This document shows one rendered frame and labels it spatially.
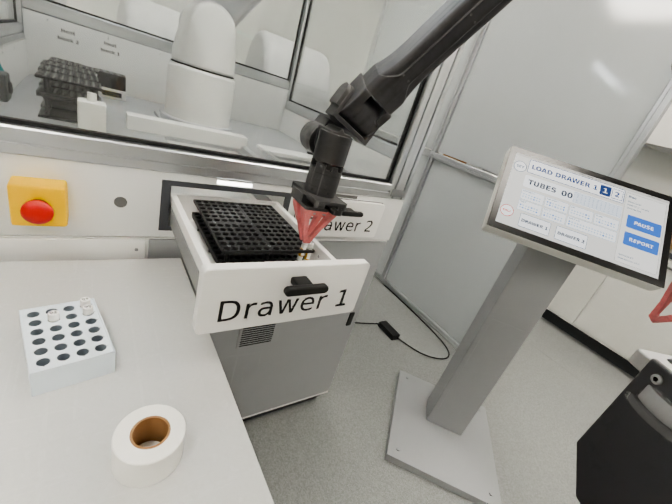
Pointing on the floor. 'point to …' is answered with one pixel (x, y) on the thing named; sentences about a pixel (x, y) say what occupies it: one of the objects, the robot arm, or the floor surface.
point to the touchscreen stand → (472, 383)
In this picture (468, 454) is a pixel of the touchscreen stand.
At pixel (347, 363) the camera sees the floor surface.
